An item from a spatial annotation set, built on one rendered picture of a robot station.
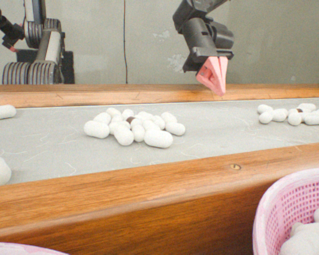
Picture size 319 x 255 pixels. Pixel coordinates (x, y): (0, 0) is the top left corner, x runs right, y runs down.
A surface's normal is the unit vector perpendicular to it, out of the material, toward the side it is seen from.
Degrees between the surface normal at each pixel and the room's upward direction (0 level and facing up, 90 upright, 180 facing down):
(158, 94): 45
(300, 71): 90
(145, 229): 90
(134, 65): 90
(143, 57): 90
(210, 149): 0
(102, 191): 0
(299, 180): 75
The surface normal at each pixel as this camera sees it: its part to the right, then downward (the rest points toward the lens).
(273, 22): -0.91, 0.08
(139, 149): 0.06, -0.94
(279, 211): 0.69, -0.04
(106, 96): 0.31, -0.44
